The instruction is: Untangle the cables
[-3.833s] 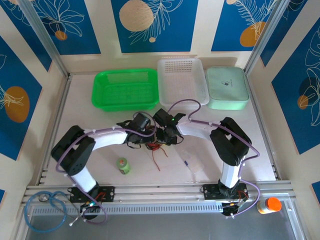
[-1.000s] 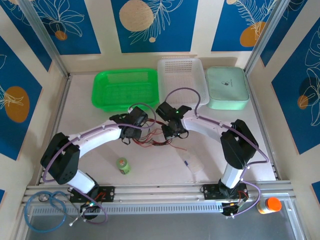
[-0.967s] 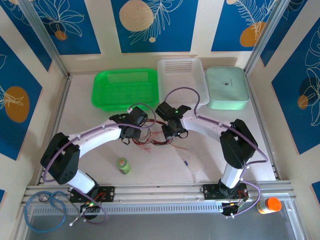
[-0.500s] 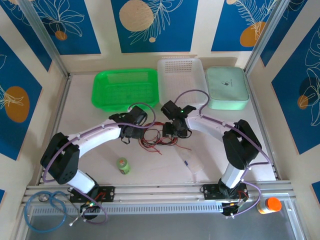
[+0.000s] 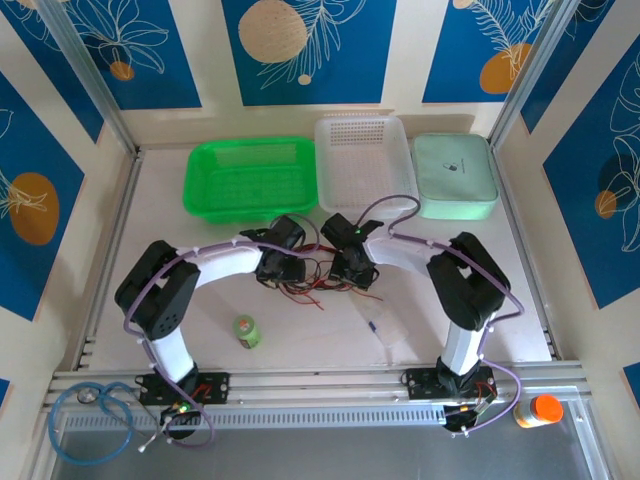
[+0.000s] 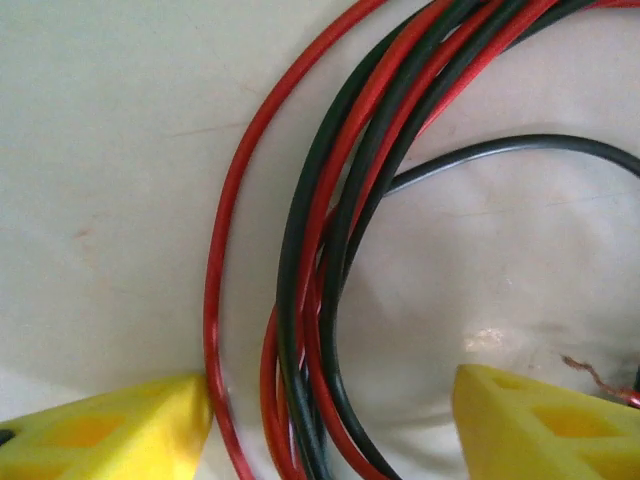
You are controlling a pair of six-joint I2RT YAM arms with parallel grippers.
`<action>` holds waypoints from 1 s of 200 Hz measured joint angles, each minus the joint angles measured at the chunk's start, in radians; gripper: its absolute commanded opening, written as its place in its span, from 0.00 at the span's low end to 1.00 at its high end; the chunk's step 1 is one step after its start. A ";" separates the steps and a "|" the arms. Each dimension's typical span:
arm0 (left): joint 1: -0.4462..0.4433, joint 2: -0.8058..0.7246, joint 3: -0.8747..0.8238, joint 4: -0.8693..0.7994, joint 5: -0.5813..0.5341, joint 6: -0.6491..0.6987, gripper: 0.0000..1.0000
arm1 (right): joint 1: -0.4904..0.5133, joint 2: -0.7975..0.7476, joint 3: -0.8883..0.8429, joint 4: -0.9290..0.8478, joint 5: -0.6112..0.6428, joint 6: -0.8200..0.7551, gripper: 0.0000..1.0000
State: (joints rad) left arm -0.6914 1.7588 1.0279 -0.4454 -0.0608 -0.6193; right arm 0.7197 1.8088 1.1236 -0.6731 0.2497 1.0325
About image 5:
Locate thin black cable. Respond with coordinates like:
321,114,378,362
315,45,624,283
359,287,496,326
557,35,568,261
299,257,336,289
277,279,351,301
272,252,346,296

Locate clear syringe packet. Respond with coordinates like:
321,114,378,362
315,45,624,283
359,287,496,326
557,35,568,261
349,292,416,351

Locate small green bottle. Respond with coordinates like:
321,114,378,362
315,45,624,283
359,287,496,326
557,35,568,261
232,313,263,351

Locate green plastic basket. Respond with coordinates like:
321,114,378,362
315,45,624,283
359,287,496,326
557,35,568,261
182,135,320,225

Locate white plastic basket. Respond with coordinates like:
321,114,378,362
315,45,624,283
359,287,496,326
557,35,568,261
313,115,420,215

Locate mint green zip case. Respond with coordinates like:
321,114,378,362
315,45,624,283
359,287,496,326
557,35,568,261
410,132,500,222

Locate orange capped bottle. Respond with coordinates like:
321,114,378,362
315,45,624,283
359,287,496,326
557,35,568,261
514,393,565,430

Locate blue stethoscope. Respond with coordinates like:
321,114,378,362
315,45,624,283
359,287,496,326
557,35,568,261
48,380,176,464

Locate aluminum front rail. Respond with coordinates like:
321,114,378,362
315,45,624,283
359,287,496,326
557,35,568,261
42,363,596,409

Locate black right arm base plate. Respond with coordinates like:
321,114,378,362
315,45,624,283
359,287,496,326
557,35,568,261
402,367,499,401

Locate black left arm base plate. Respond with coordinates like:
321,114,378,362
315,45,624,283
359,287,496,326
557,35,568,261
133,372,231,405

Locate grey slotted cable duct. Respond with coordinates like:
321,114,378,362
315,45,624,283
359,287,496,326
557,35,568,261
58,405,447,432

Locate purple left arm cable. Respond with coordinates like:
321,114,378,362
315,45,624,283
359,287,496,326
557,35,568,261
123,213,329,448

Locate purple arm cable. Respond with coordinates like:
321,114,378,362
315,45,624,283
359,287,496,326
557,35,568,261
358,195,525,436
123,213,329,448

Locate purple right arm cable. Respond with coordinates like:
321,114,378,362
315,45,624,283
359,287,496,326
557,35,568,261
358,195,525,436

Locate aluminum side rail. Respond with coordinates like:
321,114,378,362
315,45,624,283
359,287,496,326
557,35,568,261
74,147,146,372
489,142,566,364

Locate blue floral wall poster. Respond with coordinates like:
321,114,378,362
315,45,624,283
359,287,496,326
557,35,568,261
0,69,86,322
422,0,556,105
542,47,640,311
59,0,204,111
221,0,399,107

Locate aluminum frame post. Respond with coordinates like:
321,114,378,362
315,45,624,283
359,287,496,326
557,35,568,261
35,0,140,157
487,0,571,147

